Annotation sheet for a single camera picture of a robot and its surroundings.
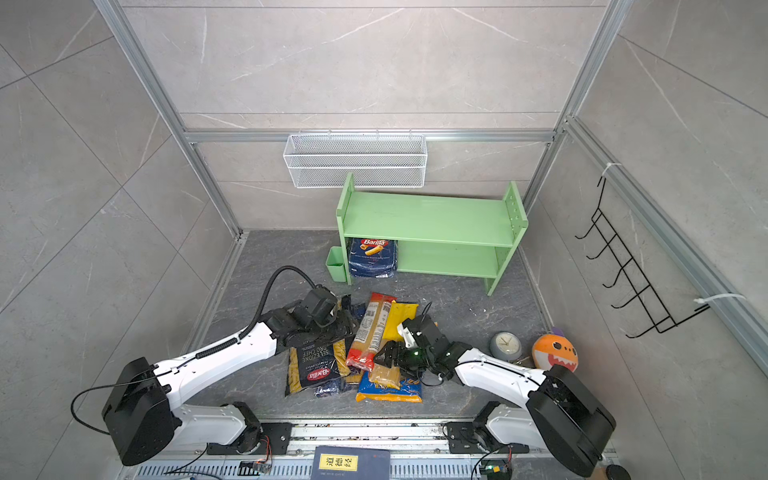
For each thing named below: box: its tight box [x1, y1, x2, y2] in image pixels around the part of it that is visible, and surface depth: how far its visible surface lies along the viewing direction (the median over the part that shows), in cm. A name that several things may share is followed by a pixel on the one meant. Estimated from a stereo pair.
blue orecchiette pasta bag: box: [355, 371, 423, 403], surface depth 78 cm
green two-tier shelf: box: [336, 172, 529, 297], surface depth 95 cm
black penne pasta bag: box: [285, 338, 351, 397], surface depth 81 cm
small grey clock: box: [489, 331, 523, 362], surface depth 87 cm
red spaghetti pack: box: [346, 292, 398, 371], surface depth 86 cm
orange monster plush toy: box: [532, 327, 579, 372], surface depth 81 cm
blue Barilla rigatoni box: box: [346, 238, 398, 278], surface depth 91 cm
